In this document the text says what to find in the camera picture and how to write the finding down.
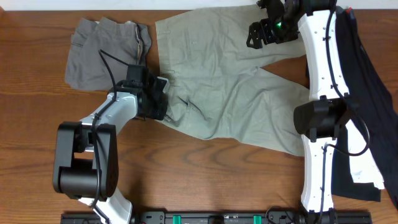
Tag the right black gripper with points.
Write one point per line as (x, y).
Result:
(267, 38)

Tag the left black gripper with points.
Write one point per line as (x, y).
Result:
(160, 114)

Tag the khaki beige shorts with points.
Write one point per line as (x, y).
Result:
(218, 85)

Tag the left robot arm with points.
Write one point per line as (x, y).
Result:
(86, 153)

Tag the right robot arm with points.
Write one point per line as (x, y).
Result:
(329, 109)

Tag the folded grey shorts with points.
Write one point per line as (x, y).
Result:
(100, 51)

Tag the black garment with red trim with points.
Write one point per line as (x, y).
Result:
(375, 108)

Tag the white cloth piece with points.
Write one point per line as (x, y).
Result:
(363, 168)

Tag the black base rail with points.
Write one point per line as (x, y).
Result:
(270, 217)

